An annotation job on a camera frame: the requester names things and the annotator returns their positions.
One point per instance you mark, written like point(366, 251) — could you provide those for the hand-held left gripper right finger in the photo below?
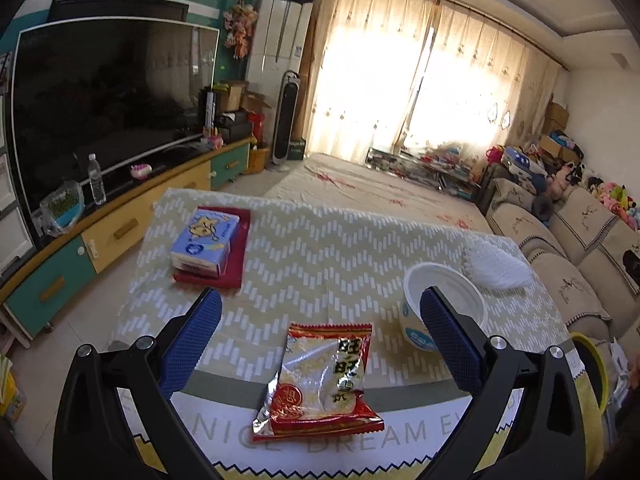
point(450, 345)

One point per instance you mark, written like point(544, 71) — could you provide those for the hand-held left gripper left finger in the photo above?
point(192, 345)

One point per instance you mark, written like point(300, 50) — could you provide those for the red snack packet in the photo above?
point(320, 385)

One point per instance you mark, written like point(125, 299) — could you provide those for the yellow trash bin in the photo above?
point(600, 370)

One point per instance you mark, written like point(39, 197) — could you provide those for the white paper bowl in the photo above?
point(460, 282)

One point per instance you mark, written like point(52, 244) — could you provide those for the white folded cloth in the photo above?
point(495, 265)

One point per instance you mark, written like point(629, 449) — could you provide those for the red flat tray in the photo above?
point(239, 260)

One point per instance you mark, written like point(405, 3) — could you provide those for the blue tissue pack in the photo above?
point(205, 240)

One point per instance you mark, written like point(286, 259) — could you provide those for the teal yellow television cabinet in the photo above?
point(125, 220)

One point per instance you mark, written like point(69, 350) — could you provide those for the beige sofa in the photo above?
point(550, 240)

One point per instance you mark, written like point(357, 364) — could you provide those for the chevron patterned tablecloth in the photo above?
point(325, 240)

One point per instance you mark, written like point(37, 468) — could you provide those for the glass coffee table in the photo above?
point(425, 170)

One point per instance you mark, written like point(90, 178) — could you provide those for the beige floral floor mat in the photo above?
point(360, 185)

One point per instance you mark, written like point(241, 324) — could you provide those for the yellow green bag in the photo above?
point(10, 390)

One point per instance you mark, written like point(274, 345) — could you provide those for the clear water bottle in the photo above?
point(97, 182)

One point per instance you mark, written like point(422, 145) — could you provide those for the plastic bag of greens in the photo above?
point(62, 207)

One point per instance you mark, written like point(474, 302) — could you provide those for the yellow basket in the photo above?
point(257, 161)

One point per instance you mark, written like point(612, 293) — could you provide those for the pile of plush toys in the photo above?
point(600, 190)

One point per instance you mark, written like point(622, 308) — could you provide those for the black box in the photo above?
point(232, 127)

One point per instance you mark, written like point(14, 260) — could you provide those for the green box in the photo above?
point(296, 149)

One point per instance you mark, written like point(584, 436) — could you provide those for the red canister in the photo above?
point(257, 130)

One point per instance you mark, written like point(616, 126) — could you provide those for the black tower fan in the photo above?
point(286, 120)

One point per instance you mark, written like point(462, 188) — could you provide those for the stacked cardboard boxes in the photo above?
point(555, 120)

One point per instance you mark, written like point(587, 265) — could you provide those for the large black television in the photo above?
point(100, 110)

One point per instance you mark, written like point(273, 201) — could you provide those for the open cardboard box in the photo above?
point(231, 95)

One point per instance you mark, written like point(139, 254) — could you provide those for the beige embroidered curtains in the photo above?
point(425, 75)

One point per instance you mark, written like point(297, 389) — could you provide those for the white standing air conditioner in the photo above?
point(280, 40)

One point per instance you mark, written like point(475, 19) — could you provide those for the hanging flower decoration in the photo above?
point(240, 30)

